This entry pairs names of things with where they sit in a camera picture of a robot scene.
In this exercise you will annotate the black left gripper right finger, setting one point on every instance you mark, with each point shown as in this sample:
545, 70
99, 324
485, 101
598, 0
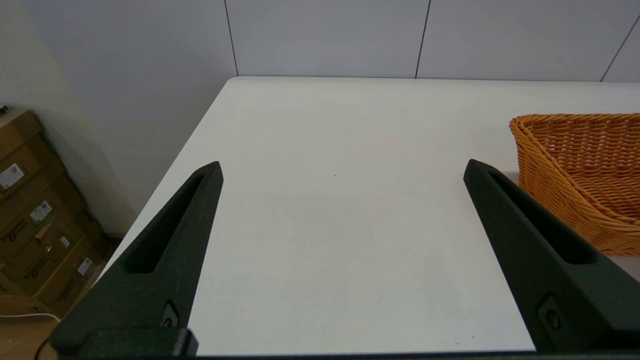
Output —
560, 280

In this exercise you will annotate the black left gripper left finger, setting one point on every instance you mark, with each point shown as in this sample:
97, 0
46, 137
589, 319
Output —
160, 270

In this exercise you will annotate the orange wicker basket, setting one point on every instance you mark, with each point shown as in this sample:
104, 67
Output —
575, 150

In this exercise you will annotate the brown cardboard box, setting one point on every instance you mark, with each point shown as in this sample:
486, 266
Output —
25, 150
82, 275
62, 245
45, 212

